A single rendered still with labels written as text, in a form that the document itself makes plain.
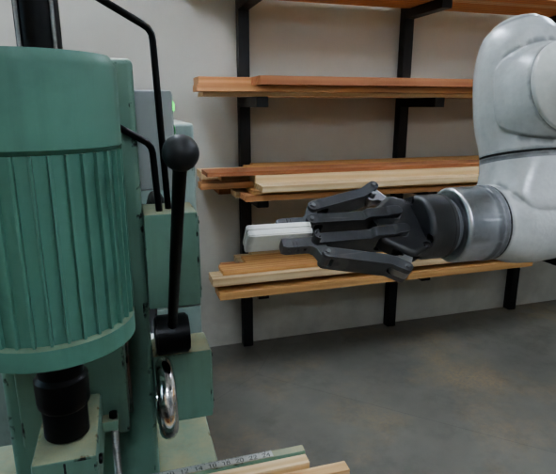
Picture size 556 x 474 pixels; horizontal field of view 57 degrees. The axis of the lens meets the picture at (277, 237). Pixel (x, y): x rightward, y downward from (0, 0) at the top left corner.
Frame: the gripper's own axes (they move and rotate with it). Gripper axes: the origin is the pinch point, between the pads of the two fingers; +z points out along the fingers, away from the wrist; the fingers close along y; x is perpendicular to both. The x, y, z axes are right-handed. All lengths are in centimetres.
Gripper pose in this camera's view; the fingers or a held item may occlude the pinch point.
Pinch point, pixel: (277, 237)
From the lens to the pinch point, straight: 53.9
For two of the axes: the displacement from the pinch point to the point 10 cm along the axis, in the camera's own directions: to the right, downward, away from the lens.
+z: -9.6, 0.7, -2.8
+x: 1.8, -5.9, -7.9
